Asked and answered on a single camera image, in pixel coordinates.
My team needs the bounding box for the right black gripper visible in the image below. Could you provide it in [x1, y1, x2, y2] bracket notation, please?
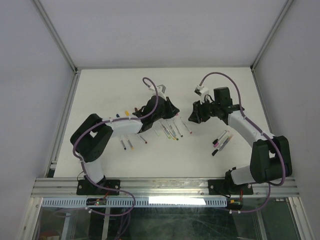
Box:
[188, 96, 220, 124]

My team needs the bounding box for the pink cap marker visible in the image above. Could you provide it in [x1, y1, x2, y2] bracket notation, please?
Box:
[180, 117, 193, 134]

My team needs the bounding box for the blue cap marker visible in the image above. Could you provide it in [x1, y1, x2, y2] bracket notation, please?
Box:
[119, 137, 127, 150]

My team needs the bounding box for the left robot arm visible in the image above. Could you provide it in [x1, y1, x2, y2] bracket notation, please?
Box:
[70, 95, 180, 195]

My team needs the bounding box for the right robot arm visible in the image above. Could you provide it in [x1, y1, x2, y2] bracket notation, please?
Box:
[188, 85, 293, 194]

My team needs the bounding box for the magenta cap marker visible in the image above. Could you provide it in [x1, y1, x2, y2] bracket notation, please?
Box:
[213, 133, 230, 148]

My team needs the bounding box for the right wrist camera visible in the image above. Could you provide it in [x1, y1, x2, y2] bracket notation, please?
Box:
[194, 85, 211, 104]

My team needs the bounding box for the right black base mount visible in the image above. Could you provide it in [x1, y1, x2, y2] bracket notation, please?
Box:
[207, 167, 254, 198]

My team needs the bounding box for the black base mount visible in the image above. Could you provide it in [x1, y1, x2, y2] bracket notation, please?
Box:
[207, 167, 254, 198]
[76, 176, 121, 196]

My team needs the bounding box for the white slotted cable duct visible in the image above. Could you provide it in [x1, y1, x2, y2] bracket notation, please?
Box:
[42, 196, 228, 208]

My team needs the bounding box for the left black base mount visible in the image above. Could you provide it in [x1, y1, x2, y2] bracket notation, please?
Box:
[76, 176, 121, 196]

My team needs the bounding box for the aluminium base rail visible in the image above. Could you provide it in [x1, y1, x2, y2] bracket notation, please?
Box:
[31, 177, 300, 199]

